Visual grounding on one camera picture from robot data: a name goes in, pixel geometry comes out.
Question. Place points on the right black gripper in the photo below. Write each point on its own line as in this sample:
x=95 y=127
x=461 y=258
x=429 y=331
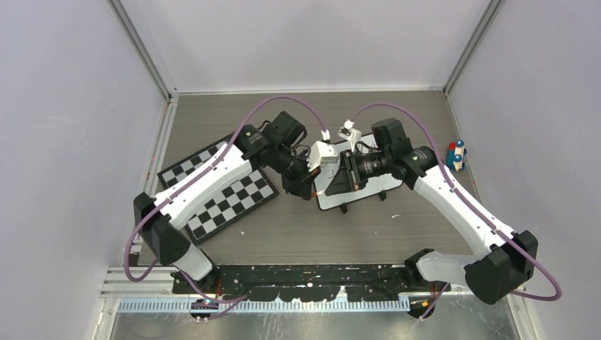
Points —
x=349 y=178

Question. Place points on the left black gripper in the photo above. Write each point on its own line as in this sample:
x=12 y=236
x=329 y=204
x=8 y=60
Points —
x=300 y=188

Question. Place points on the white whiteboard black frame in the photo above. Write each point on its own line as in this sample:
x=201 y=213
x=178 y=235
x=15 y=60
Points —
x=376 y=186

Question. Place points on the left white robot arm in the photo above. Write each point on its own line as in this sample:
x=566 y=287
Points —
x=160 y=218

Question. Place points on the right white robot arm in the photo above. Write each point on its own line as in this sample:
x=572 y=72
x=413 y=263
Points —
x=497 y=264

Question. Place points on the black white chessboard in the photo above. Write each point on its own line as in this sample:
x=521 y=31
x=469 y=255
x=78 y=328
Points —
x=225 y=208

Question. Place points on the blue red toy car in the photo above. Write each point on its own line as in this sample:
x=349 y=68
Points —
x=456 y=155

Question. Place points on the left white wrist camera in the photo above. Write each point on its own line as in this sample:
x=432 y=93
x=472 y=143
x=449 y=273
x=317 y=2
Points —
x=322 y=152

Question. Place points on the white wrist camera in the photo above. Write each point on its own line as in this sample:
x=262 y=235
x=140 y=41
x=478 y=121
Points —
x=322 y=152
x=349 y=133

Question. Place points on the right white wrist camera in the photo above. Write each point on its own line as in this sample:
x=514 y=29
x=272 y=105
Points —
x=349 y=133

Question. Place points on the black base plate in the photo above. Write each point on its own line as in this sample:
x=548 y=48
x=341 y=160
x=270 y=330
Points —
x=309 y=283

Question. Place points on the slotted cable duct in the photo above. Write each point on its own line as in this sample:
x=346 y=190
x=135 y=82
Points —
x=182 y=305

